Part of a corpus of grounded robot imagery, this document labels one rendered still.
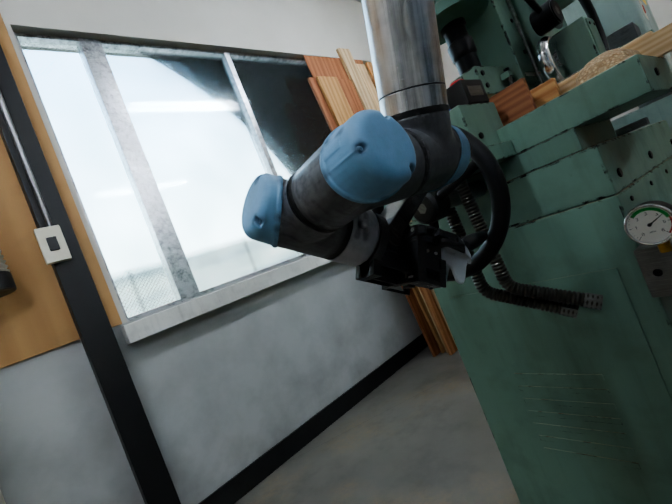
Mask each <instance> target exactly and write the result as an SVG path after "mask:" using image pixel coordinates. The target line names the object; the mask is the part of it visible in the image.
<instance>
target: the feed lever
mask: <svg viewBox="0 0 672 504"><path fill-rule="evenodd" d="M524 1H525V2H526V3H527V4H528V5H529V6H530V7H531V8H532V9H533V10H534V11H533V12H532V13H531V14H530V16H529V20H530V24H531V26H532V28H533V30H534V31H535V33H536V34H537V35H539V36H544V35H545V34H547V33H548V32H550V31H551V30H553V29H554V28H556V29H561V28H562V27H563V20H564V17H563V13H562V11H561V9H560V7H559V5H558V4H557V2H556V1H555V0H548V1H546V2H545V3H544V4H542V5H541V6H540V5H539V4H538V3H537V2H536V1H535V0H524Z"/></svg>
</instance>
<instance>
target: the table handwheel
mask: <svg viewBox="0 0 672 504"><path fill-rule="evenodd" d="M453 126H455V125H453ZM455 127H457V126H455ZM457 128H459V129H460V130H461V131H462V132H463V133H464V135H465V136H466V138H467V139H468V141H469V144H470V150H471V156H470V158H471V159H472V161H471V162H470V163H469V164H468V167H467V169H466V170H465V172H464V173H463V175H462V176H461V177H460V178H458V179H457V180H456V181H454V182H453V183H451V184H449V185H446V186H444V187H443V188H442V189H439V190H436V191H432V192H428V193H427V195H426V196H425V198H424V200H423V201H422V203H421V204H420V206H419V208H418V209H417V211H416V213H415V214H414V218H415V219H416V220H417V221H418V222H420V223H422V224H429V226H432V227H435V228H437V229H438V228H439V223H438V220H440V219H443V218H445V217H446V216H447V215H448V213H449V211H450V208H453V207H456V206H458V205H461V204H463V203H462V202H461V201H462V200H461V199H460V197H459V194H458V193H457V190H456V188H457V187H458V186H459V185H460V184H461V183H463V182H464V181H465V180H466V179H467V178H468V177H469V176H471V175H472V174H473V173H474V172H475V171H476V170H478V169H479V170H480V171H481V173H482V175H483V177H484V179H485V181H486V184H487V187H488V190H489V194H490V199H491V222H490V227H489V231H488V239H487V240H486V241H484V243H483V244H482V246H481V247H480V249H479V250H478V251H477V252H476V253H475V254H474V255H473V256H472V257H471V260H472V262H471V264H468V265H467V266H466V275H465V278H468V277H470V276H472V275H474V274H476V273H478V272H480V271H481V270H482V269H484V268H485V267H486V266H487V265H488V264H489V263H490V262H491V261H492V260H493V259H494V258H495V257H496V255H497V254H498V252H499V251H500V249H501V247H502V245H503V243H504V241H505V238H506V236H507V232H508V229H509V224H510V216H511V201H510V193H509V188H508V184H507V181H506V178H505V175H504V173H503V171H502V168H501V166H500V165H499V163H498V161H497V159H496V158H495V156H494V155H493V154H492V152H491V151H490V150H489V149H488V147H487V146H486V145H485V144H484V143H483V142H482V141H480V140H479V139H478V138H477V137H475V136H474V135H473V134H471V133H470V132H468V131H466V130H464V129H462V128H460V127H457ZM486 184H485V183H484V182H483V181H482V180H475V181H472V182H469V183H468V186H469V187H470V190H471V193H473V195H472V196H474V199H476V198H478V197H481V196H483V195H484V194H485V193H486V190H487V187H486ZM383 210H384V206H381V207H377V208H374V209H371V211H373V212H374V213H377V214H379V215H380V214H381V213H382V211H383ZM447 281H455V278H454V276H453V273H452V271H451V269H449V273H448V278H447Z"/></svg>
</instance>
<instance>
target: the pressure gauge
mask: <svg viewBox="0 0 672 504"><path fill-rule="evenodd" d="M662 213H663V214H662ZM661 214H662V215H661ZM660 215H661V216H660ZM659 216H660V217H659ZM657 217H659V218H658V219H657V220H656V221H655V222H653V221H654V220H655V219H656V218H657ZM651 222H653V223H652V226H651V227H648V226H647V224H648V223H651ZM623 227H624V231H625V233H626V235H627V236H628V237H629V238H630V239H631V240H633V241H634V242H636V243H639V244H642V245H648V246H653V245H657V246H658V249H659V251H660V252H661V253H666V252H670V251H672V245H671V242H670V239H671V238H672V205H671V204H669V203H666V202H663V201H647V202H644V203H641V204H639V205H638V206H636V207H635V208H633V209H632V210H630V211H629V212H628V213H627V215H626V216H625V218H624V222H623Z"/></svg>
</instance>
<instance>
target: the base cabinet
mask: <svg viewBox="0 0 672 504"><path fill-rule="evenodd" d="M647 201H663V202H666V203H669V204H671V205H672V156H671V157H669V158H668V159H666V160H665V161H663V162H662V163H661V164H659V165H658V166H656V167H655V168H653V169H652V170H650V171H649V172H647V173H646V174H644V175H643V176H642V177H640V178H639V179H637V180H636V181H634V182H633V183H631V184H630V185H628V186H627V187H626V188H624V189H623V190H621V191H620V192H618V193H617V194H615V195H613V196H610V197H607V198H604V199H600V200H597V201H594V202H591V203H588V204H584V205H581V206H578V207H575V208H572V209H568V210H565V211H562V212H559V213H556V214H552V215H549V216H546V217H543V218H540V219H536V220H533V221H530V222H527V223H524V224H520V225H517V226H514V227H511V228H509V229H508V232H507V236H506V238H505V241H504V243H503V245H502V247H501V249H500V252H499V254H501V257H502V258H503V259H502V260H503V261H504V264H505V265H506V266H505V267H506V268H507V271H509V273H508V274H510V277H512V278H511V279H513V281H515V282H518V283H520V284H522V283H523V284H524V285H525V284H528V285H530V284H531V285H532V286H534V285H536V286H540V287H543V286H544V287H545V288H546V287H549V288H553V289H556V288H557V289H558V290H559V289H562V290H567V291H569V290H570V291H571V292H573V291H575V292H576V293H577V292H580V293H583V292H584V293H593V294H599V295H603V304H602V309H601V310H596V309H590V308H584V307H581V306H580V305H579V309H578V314H577V318H572V317H567V316H563V315H559V314H558V313H556V314H554V313H553V312H552V313H550V312H549V311H548V312H546V311H545V310H544V311H541V310H537V309H533V308H529V307H525V306H523V307H521V305H520V306H517V305H513V304H509V303H505V302H504V303H502V302H499V301H498V300H497V301H495V300H490V298H486V297H485V296H482V294H481V293H479V292H478V290H477V289H476V286H475V285H474V282H472V281H473V279H471V277H472V276H470V277H468V278H465V281H464V283H463V284H458V283H457V282H456V281H447V283H446V288H435V289H434V292H435V294H436V297H437V299H438V302H439V304H440V307H441V309H442V311H443V314H444V316H445V319H446V321H447V324H448V326H449V329H450V331H451V334H452V336H453V338H454V341H455V343H456V346H457V348H458V351H459V353H460V356H461V358H462V361H463V363H464V366H465V368H466V370H467V373H468V375H469V378H470V380H471V383H472V385H473V388H474V390H475V393H476V395H477V398H478V400H479V402H480V405H481V407H482V410H483V412H484V415H485V417H486V420H487V422H488V425H489V427H490V429H491V432H492V434H493V437H494V439H495V442H496V444H497V447H498V449H499V452H500V454H501V457H502V459H503V461H504V464H505V466H506V469H507V471H508V474H509V476H510V479H511V481H512V484H513V486H514V489H515V491H516V493H517V496H518V498H519V501H520V503H521V504H672V296H664V297H656V298H653V297H652V296H651V293H650V291H649V288H648V286H647V284H646V281H645V279H644V276H643V274H642V271H641V269H640V267H639V264H638V262H637V259H636V257H635V255H634V250H635V249H636V248H637V247H638V246H639V245H640V244H639V243H636V242H634V241H633V240H631V239H630V238H629V237H628V236H627V235H626V233H625V231H624V227H623V222H624V218H625V216H626V215H627V213H628V212H629V211H630V210H632V209H633V208H635V207H636V206H638V205H639V204H641V203H644V202H647Z"/></svg>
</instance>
